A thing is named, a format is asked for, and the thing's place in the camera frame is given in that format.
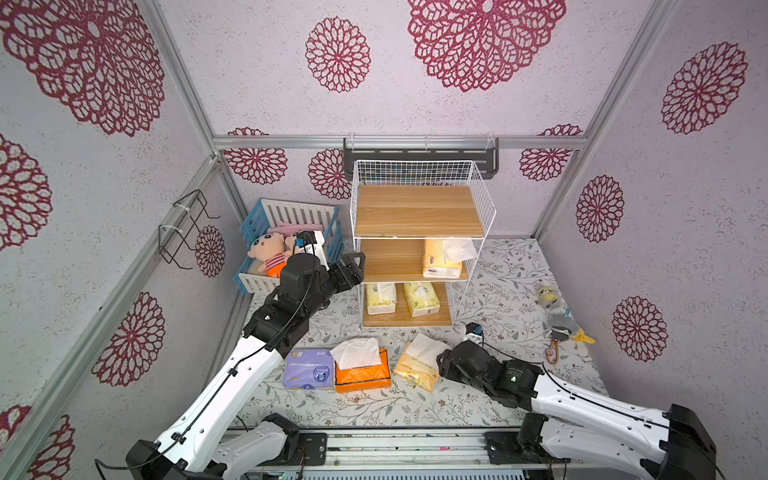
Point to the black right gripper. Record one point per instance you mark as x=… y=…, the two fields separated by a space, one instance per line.
x=454 y=363

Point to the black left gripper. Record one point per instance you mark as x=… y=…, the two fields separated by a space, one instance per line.
x=354 y=273

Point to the yellow tissue pack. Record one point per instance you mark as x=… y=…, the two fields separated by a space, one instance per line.
x=418 y=364
x=445 y=258

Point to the orange tissue pack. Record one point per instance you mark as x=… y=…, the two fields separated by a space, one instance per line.
x=360 y=365

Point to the purple tissue pack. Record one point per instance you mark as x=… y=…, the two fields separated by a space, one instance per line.
x=309 y=368

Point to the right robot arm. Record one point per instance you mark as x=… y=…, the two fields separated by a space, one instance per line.
x=569 y=423

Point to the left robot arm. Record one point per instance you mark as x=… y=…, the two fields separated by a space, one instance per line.
x=268 y=337

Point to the green tissue pack left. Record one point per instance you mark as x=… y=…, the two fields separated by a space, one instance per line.
x=380 y=298

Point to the green tissue pack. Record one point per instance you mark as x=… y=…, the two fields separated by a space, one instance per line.
x=421 y=298
x=380 y=298

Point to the green tissue pack right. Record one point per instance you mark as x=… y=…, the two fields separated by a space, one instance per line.
x=421 y=298

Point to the blue white slatted crate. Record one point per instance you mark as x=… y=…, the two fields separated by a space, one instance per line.
x=273 y=229

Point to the pink doll plush left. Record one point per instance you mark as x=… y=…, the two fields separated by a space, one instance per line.
x=273 y=251

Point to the yellow grey penguin plush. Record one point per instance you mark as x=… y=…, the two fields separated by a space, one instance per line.
x=548 y=297

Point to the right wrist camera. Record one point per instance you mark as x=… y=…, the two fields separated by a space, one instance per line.
x=474 y=333

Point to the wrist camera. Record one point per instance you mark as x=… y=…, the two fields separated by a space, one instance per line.
x=474 y=333
x=311 y=242

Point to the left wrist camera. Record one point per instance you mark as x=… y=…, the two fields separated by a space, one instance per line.
x=311 y=242

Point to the white wire three-tier shelf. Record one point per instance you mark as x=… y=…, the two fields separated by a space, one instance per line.
x=399 y=205

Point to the black wire wall rack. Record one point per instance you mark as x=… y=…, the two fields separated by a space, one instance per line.
x=174 y=236

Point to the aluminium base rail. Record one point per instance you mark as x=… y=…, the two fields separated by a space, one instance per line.
x=390 y=447

